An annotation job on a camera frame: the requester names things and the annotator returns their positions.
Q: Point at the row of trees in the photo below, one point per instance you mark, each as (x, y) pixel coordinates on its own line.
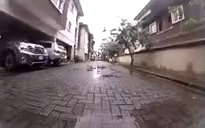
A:
(109, 50)

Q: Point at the row of pale buildings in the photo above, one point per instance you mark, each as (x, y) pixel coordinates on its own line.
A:
(84, 45)

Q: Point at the wet grey brick road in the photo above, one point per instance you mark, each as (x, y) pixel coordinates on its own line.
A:
(90, 96)

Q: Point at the tree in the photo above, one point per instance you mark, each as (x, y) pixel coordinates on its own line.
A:
(127, 36)

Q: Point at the white car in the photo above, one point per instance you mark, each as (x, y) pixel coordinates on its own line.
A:
(55, 51)

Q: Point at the raised kerb strip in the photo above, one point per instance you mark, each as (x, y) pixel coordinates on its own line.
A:
(176, 77)

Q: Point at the grey suv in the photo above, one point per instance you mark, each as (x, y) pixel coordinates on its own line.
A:
(24, 53)

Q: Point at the brown building with white windows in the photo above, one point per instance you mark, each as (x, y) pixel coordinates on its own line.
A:
(176, 23)

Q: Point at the white building with carport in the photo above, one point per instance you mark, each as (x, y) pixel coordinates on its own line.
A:
(30, 16)

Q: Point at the pale boundary wall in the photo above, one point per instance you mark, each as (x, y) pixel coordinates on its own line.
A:
(176, 59)

